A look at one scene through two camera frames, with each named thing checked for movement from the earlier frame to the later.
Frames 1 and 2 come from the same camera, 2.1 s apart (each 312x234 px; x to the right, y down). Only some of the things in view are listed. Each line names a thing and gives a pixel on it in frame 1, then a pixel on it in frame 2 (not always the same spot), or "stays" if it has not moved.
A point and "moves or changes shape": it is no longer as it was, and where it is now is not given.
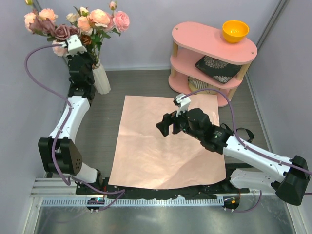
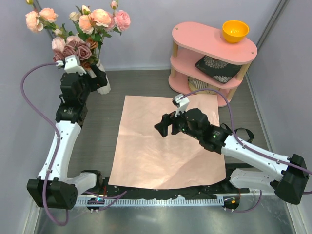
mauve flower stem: x=46 y=26 → x=73 y=47
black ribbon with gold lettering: x=231 y=132 stays
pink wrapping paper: x=143 y=157 stays
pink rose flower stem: x=119 y=22 stays
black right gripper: x=168 y=119 stays
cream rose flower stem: x=73 y=18 → x=74 y=16
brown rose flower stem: x=86 y=40 moves or changes shape
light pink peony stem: x=60 y=50 stays
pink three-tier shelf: x=204 y=58 stays
